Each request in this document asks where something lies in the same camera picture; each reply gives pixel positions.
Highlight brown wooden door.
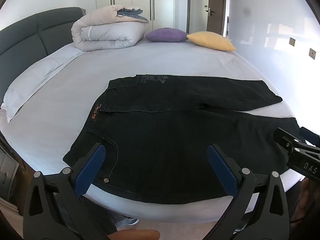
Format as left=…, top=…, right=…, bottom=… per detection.
left=206, top=0, right=227, bottom=34

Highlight person's leg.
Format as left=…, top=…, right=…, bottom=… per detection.
left=117, top=229, right=160, bottom=240

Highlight dark grey padded headboard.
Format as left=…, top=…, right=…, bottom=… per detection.
left=0, top=7, right=87, bottom=101

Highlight white pillow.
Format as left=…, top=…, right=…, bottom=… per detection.
left=1, top=47, right=84, bottom=123

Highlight folded beige grey duvet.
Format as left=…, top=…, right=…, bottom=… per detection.
left=71, top=4, right=149, bottom=52

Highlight purple cushion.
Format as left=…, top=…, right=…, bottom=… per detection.
left=145, top=27, right=189, bottom=43

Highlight yellow cushion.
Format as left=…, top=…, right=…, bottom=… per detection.
left=186, top=31, right=237, bottom=52

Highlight person's right hand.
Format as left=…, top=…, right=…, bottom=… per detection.
left=294, top=177, right=320, bottom=232

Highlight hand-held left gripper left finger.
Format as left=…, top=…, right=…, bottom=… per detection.
left=23, top=142, right=118, bottom=240

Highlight black denim pants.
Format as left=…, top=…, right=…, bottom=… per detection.
left=62, top=74, right=304, bottom=205

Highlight bed with white sheet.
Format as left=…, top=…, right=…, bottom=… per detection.
left=0, top=36, right=304, bottom=221

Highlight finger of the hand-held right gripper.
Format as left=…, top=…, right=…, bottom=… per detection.
left=299, top=126, right=320, bottom=147
left=273, top=127, right=304, bottom=153

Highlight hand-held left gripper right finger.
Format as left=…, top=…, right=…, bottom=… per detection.
left=207, top=144, right=290, bottom=240

